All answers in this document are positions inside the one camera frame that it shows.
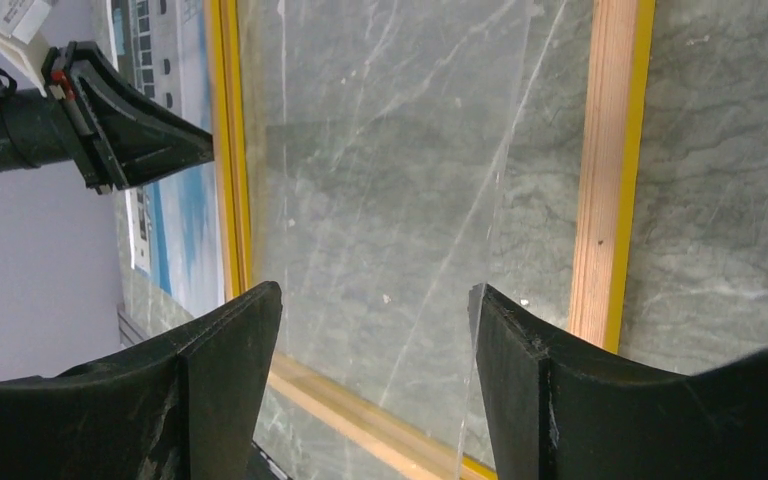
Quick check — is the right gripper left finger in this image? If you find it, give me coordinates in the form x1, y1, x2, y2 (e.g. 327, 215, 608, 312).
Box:
0, 281, 282, 479

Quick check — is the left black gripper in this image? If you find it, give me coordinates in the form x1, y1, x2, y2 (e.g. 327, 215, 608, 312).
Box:
0, 41, 214, 194

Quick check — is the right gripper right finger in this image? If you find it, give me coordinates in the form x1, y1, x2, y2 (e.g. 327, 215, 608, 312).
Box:
468, 283, 768, 479

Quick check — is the building and sky photo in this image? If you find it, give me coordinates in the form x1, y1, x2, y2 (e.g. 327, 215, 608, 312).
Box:
103, 1, 225, 318

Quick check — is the clear acrylic sheet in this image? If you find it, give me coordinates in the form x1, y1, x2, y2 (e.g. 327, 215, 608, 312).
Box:
247, 1, 572, 462

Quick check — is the yellow wooden picture frame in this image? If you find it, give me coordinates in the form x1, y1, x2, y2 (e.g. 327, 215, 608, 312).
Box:
203, 0, 657, 480

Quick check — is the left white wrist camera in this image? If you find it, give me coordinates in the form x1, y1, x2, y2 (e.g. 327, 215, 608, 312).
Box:
0, 0, 57, 97

